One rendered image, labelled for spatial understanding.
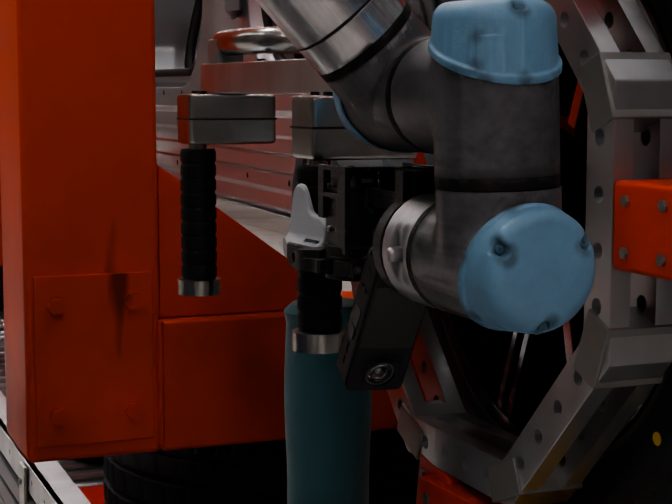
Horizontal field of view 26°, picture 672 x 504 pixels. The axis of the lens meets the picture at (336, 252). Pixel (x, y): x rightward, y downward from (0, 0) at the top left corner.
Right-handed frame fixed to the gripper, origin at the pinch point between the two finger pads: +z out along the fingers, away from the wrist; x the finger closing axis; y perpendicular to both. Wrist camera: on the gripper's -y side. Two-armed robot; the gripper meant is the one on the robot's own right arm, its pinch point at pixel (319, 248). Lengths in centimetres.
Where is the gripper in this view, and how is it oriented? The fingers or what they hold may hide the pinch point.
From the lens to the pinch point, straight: 115.1
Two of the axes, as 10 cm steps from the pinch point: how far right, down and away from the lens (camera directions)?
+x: -9.3, 0.4, -3.7
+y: 0.0, -9.9, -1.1
